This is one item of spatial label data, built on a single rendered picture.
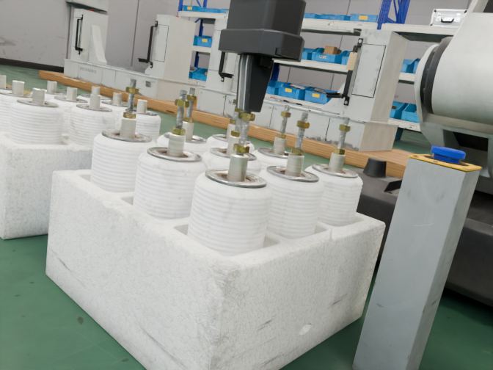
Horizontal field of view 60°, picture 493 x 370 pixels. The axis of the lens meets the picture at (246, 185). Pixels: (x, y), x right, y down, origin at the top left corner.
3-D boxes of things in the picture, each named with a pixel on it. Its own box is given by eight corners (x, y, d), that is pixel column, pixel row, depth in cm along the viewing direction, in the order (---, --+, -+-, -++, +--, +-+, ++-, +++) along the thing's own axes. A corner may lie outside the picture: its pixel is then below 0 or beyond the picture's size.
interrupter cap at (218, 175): (220, 170, 56) (221, 165, 56) (274, 184, 54) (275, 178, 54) (193, 178, 49) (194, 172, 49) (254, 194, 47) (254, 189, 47)
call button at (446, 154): (433, 160, 57) (438, 144, 56) (465, 167, 54) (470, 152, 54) (423, 161, 54) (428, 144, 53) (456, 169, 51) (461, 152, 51)
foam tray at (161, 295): (213, 238, 100) (225, 164, 96) (362, 317, 76) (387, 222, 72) (44, 274, 71) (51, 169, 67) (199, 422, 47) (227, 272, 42)
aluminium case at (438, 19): (439, 34, 508) (444, 16, 504) (472, 36, 485) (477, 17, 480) (428, 26, 476) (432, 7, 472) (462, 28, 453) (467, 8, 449)
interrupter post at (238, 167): (230, 178, 53) (235, 152, 52) (248, 182, 52) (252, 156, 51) (222, 180, 51) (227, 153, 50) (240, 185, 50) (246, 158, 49)
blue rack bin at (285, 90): (294, 98, 647) (297, 84, 642) (315, 102, 625) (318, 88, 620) (276, 95, 608) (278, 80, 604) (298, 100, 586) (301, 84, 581)
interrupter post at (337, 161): (323, 172, 69) (328, 152, 68) (331, 171, 71) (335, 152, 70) (337, 175, 67) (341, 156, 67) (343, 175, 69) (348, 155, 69)
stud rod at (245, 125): (243, 164, 51) (253, 101, 50) (242, 166, 50) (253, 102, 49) (235, 163, 51) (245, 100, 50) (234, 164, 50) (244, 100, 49)
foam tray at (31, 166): (99, 176, 134) (105, 120, 129) (172, 219, 108) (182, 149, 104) (-49, 182, 105) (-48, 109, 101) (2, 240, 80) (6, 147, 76)
